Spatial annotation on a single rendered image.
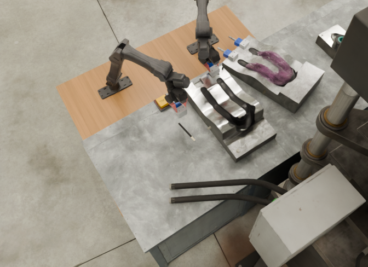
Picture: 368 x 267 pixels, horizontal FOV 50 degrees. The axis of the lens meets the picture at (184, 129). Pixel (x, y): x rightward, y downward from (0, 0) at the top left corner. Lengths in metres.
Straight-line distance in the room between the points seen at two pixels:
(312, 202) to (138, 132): 1.14
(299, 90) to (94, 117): 1.14
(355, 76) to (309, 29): 1.54
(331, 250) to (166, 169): 0.88
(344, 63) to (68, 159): 2.38
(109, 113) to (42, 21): 1.92
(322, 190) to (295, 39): 1.38
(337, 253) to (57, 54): 2.74
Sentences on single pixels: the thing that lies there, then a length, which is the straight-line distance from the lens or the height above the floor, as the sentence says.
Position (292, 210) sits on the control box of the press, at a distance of 1.29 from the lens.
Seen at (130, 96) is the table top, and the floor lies 0.80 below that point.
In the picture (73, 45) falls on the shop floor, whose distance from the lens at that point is 3.69.
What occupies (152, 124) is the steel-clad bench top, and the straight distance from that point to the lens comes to 2.16.
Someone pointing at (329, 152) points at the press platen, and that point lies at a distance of 1.61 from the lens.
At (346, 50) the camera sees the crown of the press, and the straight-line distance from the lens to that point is 1.07.
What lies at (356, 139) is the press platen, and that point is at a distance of 1.37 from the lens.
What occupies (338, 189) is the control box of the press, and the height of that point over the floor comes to 1.47.
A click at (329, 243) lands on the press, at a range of 2.03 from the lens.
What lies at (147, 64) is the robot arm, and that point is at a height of 1.21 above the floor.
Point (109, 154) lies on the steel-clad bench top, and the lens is 2.13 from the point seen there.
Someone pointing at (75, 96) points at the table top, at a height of 0.80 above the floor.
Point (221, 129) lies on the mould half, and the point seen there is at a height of 0.93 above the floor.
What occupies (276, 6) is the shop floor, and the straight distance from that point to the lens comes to 3.84.
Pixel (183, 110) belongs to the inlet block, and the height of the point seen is 0.95.
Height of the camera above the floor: 2.69
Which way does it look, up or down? 62 degrees down
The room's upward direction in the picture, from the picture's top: 6 degrees counter-clockwise
